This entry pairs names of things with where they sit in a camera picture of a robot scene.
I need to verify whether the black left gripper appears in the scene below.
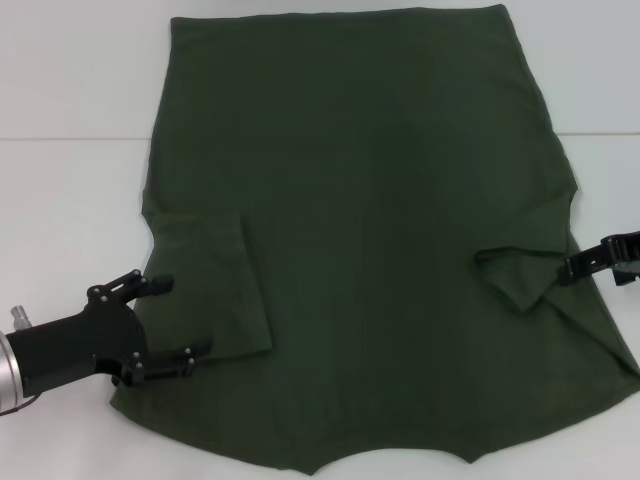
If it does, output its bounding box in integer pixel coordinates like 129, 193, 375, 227
7, 268, 215, 396

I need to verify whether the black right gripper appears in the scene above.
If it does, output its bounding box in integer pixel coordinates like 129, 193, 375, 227
558, 229, 640, 288

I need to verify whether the dark green t-shirt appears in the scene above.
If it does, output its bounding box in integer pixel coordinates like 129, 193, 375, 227
109, 3, 640, 477

